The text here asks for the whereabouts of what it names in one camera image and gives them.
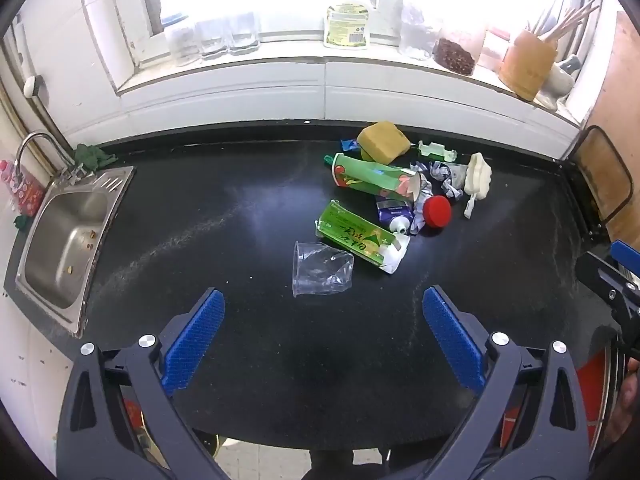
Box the red bottle cap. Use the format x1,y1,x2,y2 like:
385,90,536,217
422,195,453,228

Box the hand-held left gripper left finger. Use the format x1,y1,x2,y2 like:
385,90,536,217
57,287,226,480

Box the cream lumpy plastic object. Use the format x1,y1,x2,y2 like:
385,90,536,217
462,152,493,220

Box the crumpled printed paper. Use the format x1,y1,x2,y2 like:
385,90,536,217
410,161,468,201

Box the green carton with white spout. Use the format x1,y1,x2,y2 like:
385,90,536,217
315,200,411,275

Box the steel faucet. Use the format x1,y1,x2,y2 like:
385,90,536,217
12,131,83,186

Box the wooden cutting board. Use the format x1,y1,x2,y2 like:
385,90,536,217
585,10,640,246

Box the black wire frame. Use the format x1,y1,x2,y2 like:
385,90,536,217
560,125,633,241

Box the white plastic tray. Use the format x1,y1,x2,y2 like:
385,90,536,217
417,141,458,162

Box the clear plastic cup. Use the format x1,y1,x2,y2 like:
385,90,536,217
292,241,355,298

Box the clear glass jar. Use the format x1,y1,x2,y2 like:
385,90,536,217
227,10,263,56
195,20,233,61

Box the yellow sponge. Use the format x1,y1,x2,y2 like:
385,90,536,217
356,121,411,165

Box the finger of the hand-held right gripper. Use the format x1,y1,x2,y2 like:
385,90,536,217
575,251,640,321
611,240,640,281

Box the green cloth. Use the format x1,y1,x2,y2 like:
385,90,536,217
74,144,118,173

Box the green carton with red fruit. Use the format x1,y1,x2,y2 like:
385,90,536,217
330,152,423,203

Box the steel sink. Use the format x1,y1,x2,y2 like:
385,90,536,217
15,165,137,338

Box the bundle of wooden chopsticks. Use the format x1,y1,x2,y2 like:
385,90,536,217
525,0,601,43

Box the wooden utensil holder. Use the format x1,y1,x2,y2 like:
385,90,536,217
498,30,558,102

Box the red patterned bottle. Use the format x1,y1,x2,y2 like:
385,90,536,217
0,159,46,218

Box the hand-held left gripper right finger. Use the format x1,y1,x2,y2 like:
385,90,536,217
422,284,591,480

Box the white ceramic mortar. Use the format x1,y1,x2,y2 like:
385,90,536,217
537,55,581,111

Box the jar of red dried spice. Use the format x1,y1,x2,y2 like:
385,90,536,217
432,30,483,77

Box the red cabinet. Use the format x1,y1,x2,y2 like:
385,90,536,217
575,345,613,456

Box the glass jar with blue lid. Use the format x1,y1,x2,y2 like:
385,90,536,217
162,12,201,67

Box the clear plastic bag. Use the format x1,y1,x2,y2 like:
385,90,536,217
399,0,441,61

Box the dish soap bottle green cap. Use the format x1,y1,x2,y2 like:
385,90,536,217
322,0,373,51

